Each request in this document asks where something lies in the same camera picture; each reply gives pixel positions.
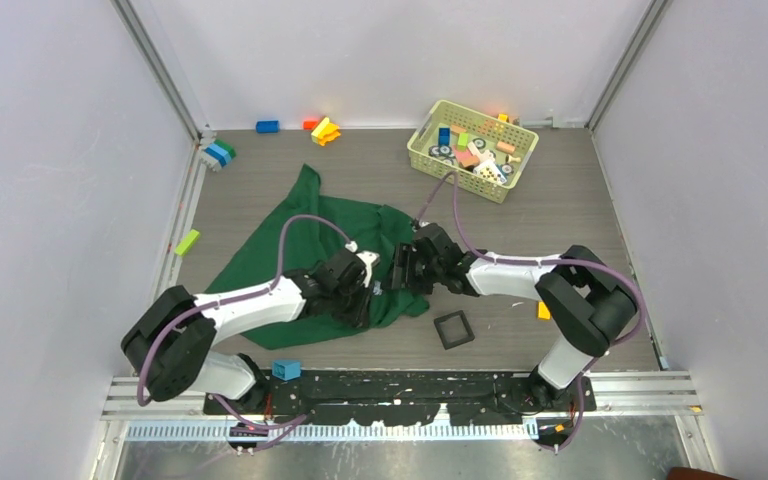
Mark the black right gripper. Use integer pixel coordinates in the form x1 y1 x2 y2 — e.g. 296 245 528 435
380 244 444 297

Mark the green garment cloth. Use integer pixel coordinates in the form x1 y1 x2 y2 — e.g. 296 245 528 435
203 165 429 350

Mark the pale green plastic basket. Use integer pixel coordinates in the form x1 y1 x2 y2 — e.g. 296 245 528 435
407 100 539 204

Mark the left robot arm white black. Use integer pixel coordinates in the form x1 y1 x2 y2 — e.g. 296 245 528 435
121 248 380 414

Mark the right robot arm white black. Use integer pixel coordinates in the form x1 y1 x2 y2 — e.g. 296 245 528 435
384 223 642 411

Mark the light blue cube block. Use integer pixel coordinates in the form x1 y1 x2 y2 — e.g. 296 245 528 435
271 359 302 382

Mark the white perforated block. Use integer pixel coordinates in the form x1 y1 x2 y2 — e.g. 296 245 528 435
473 160 507 185

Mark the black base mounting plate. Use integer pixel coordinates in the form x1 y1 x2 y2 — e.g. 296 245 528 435
202 369 597 429

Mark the blue block in basket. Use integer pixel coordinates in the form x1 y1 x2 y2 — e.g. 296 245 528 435
438 127 451 147

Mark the yellow orange block stack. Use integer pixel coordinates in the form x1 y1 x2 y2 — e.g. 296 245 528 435
311 117 341 146

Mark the lime green block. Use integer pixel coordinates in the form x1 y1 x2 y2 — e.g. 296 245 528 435
173 229 201 256

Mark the blue brick block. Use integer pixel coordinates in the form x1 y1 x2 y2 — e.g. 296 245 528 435
255 120 281 134

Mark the blue green block stack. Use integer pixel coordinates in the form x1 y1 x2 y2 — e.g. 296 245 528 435
201 139 237 171

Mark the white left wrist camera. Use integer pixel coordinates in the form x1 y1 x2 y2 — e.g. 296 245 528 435
344 241 380 285

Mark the black square frame box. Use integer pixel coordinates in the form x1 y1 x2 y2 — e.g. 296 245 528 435
433 310 475 350

